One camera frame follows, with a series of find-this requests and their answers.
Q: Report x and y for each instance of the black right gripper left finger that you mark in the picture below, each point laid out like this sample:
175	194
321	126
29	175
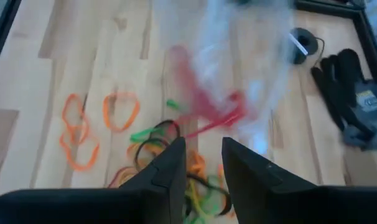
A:
98	208

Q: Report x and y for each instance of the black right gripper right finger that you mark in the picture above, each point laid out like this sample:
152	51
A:
285	205

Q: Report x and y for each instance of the clear plastic zip bag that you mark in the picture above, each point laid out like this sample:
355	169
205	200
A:
238	62

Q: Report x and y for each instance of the orange rubber band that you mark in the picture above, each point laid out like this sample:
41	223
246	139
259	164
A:
105	110
65	115
79	168

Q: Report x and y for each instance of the yellow rubber band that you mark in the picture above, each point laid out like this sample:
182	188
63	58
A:
196	199

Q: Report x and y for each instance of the black and gray work glove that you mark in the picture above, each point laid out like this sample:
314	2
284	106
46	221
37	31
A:
337	90

